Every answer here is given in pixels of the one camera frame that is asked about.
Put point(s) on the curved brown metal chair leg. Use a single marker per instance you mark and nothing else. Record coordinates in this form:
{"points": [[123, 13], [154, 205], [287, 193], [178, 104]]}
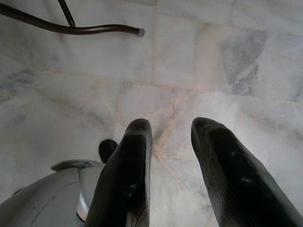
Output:
{"points": [[78, 30]]}

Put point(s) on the thin brown metal chair strut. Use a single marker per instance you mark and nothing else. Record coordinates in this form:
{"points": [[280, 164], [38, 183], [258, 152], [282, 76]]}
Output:
{"points": [[67, 13]]}

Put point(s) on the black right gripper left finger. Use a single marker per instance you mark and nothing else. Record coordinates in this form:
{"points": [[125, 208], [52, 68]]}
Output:
{"points": [[125, 179]]}

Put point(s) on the black robot right foot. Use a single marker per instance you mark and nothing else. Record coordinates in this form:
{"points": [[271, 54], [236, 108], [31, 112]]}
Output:
{"points": [[107, 149]]}

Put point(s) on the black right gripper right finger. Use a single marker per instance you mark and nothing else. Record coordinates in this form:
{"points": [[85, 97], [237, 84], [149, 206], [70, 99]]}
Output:
{"points": [[234, 179]]}

